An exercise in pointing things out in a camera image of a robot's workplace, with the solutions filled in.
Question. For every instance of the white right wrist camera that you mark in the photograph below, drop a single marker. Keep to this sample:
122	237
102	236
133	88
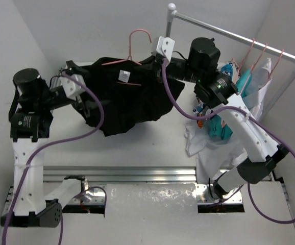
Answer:
163	46

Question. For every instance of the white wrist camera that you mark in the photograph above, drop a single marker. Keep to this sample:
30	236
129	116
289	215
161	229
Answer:
163	46
72	88

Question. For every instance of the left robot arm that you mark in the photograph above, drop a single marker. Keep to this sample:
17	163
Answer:
30	120

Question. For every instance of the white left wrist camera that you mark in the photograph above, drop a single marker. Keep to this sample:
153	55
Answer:
72	88

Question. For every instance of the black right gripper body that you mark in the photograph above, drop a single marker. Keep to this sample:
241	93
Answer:
157	66

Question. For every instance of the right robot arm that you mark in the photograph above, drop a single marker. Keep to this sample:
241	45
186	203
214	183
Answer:
264	150

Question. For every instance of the black shirt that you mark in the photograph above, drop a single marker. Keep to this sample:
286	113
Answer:
130	93

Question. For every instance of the aluminium rail frame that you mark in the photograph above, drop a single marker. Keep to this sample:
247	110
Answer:
152	196

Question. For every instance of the colourful patterned shirt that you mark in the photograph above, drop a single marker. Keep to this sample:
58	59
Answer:
226	70

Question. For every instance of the white shirt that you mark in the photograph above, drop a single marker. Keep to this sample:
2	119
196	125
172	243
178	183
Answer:
214	144

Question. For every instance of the white clothes rack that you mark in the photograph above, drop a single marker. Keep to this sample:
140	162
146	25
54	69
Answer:
172	13

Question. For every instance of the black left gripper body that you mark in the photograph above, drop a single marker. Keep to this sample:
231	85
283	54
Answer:
80	105

